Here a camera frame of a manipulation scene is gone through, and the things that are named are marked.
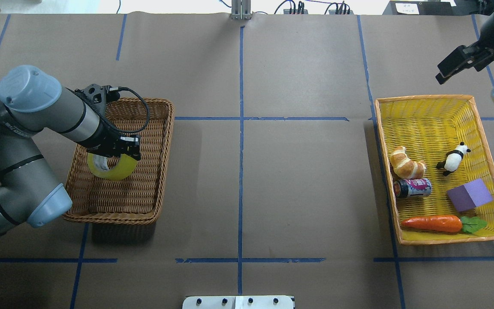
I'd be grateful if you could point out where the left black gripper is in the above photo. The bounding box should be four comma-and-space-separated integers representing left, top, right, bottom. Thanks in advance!
85, 124, 141, 161

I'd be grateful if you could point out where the small purple can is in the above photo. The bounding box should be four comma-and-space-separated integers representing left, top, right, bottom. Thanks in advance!
393, 178, 433, 198

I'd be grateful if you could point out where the orange toy carrot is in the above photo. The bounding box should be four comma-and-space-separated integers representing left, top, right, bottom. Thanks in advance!
401, 215, 488, 235

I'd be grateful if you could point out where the yellow wicker basket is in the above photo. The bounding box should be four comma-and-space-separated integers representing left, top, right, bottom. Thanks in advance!
374, 94, 494, 245

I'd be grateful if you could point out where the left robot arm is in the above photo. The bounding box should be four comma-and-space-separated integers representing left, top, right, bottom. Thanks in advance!
0, 65, 141, 237

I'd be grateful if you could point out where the purple foam block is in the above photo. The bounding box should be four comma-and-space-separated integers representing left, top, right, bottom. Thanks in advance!
446, 178, 494, 212

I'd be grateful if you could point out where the toy panda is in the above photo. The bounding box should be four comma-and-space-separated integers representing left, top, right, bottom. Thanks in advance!
436, 141, 472, 176

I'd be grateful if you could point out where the brown wicker basket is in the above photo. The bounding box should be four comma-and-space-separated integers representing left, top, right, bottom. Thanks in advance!
63, 98, 175, 225

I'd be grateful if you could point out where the toy croissant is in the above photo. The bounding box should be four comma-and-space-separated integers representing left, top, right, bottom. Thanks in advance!
389, 146, 427, 180

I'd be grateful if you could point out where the yellow tape roll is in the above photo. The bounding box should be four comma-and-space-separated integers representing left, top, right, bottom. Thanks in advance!
87, 153, 139, 181

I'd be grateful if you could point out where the black power adapter box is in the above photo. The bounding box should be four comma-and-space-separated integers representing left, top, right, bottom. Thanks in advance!
382, 0, 455, 16

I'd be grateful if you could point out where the aluminium frame post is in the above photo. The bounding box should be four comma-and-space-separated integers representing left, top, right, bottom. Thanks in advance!
230, 0, 253, 20

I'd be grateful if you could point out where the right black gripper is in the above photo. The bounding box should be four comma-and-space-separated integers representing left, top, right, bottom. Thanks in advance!
435, 12, 494, 85

